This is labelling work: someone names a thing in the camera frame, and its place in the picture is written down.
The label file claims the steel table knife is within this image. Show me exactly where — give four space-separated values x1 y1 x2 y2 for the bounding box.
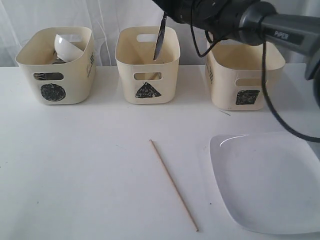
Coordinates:
153 12 167 61

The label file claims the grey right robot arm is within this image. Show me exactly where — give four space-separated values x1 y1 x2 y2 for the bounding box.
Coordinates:
155 0 320 80

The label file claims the steel mug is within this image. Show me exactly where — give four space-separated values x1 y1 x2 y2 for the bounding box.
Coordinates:
50 57 66 65

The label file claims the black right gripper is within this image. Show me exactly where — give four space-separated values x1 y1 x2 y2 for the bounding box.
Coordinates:
151 0 245 41

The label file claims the stainless steel bowl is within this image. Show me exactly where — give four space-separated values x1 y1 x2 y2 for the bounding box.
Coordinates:
33 72 64 81

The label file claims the white square plate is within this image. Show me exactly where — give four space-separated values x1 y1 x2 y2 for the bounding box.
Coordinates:
209 132 320 235

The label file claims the cream bin with triangle mark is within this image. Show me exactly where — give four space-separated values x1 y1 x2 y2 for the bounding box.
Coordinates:
115 26 181 105

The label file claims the cream bin with square mark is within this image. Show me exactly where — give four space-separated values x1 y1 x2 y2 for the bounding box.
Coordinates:
205 34 286 112

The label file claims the white ceramic bowl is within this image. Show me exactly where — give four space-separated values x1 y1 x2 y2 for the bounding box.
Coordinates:
54 34 84 63

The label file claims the steel spoon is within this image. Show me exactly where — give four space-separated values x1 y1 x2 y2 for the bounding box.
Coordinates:
136 72 162 81

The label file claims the white curtain backdrop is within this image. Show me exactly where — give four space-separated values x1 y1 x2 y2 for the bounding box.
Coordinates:
0 0 320 67

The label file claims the cream bin with circle mark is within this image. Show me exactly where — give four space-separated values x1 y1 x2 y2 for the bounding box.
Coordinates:
15 26 96 105

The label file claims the wooden chopstick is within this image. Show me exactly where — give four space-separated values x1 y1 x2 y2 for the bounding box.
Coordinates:
149 139 200 233

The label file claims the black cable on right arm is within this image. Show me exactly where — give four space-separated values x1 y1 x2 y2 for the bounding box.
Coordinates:
189 4 320 142

